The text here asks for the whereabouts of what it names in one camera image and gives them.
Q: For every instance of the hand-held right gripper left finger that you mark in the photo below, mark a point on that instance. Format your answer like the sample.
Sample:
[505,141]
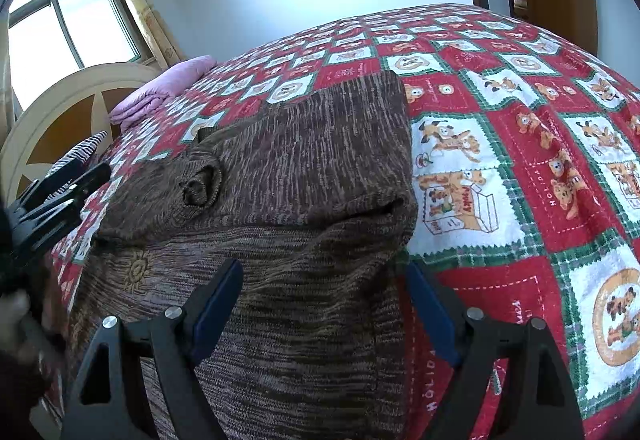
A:
[220,307]

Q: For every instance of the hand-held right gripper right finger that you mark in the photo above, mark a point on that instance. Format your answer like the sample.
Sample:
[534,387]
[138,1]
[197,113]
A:
[431,315]

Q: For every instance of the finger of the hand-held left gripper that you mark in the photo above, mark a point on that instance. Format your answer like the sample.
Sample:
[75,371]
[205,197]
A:
[62,173]
[75,192]

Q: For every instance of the brown knit sweater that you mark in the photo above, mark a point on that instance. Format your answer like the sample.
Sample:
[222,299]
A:
[310,170]

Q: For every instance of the person's left hand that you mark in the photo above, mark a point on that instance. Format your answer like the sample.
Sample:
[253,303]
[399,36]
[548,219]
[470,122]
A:
[17,327]

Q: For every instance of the striped pillow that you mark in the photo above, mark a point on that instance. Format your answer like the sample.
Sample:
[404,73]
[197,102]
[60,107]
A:
[87,145]

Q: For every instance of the cream and brown headboard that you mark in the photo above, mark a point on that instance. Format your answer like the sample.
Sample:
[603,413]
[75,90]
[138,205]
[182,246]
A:
[60,90]

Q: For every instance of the red printed blanket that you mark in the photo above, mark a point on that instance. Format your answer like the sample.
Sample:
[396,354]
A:
[525,245]

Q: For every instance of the pink folded quilt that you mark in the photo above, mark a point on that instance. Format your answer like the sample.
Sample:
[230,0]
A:
[160,85]

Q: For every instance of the window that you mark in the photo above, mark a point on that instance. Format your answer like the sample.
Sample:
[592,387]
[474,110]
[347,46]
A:
[75,20]

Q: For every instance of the yellow patterned curtain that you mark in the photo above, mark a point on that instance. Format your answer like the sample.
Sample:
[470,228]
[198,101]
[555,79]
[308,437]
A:
[150,20]

